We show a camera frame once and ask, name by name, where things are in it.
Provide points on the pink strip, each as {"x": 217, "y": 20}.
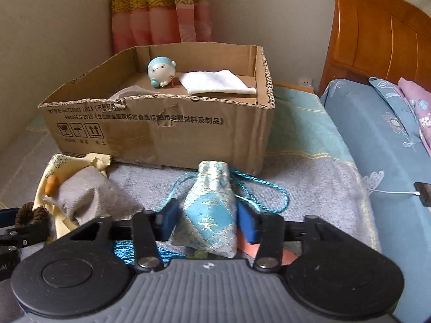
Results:
{"x": 286, "y": 255}

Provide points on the black smartphone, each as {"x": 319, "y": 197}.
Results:
{"x": 424, "y": 193}

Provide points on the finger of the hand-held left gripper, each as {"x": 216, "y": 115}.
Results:
{"x": 8, "y": 216}
{"x": 27, "y": 235}

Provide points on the pink patterned curtain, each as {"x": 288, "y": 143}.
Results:
{"x": 158, "y": 10}

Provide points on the brown cardboard box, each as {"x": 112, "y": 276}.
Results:
{"x": 188, "y": 134}

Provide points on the white towel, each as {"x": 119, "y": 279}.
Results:
{"x": 215, "y": 80}

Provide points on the blue floral bed sheet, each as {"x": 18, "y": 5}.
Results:
{"x": 370, "y": 161}

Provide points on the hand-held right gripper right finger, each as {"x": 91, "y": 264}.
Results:
{"x": 248, "y": 223}

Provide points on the round light blue toy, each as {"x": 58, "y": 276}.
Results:
{"x": 161, "y": 71}

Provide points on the purple floral pillow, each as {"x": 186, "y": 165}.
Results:
{"x": 416, "y": 96}

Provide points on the blue floral pillow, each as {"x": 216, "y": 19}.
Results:
{"x": 394, "y": 107}

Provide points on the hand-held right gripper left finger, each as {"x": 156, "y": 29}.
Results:
{"x": 168, "y": 220}

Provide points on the grey cloth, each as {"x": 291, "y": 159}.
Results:
{"x": 126, "y": 93}
{"x": 94, "y": 195}

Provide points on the white wall socket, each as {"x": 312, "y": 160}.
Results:
{"x": 304, "y": 81}

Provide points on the brown hair scrunchie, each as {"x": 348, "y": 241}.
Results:
{"x": 35, "y": 214}

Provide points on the small orange toy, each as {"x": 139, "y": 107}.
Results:
{"x": 52, "y": 185}

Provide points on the wooden bed headboard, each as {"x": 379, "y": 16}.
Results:
{"x": 380, "y": 30}

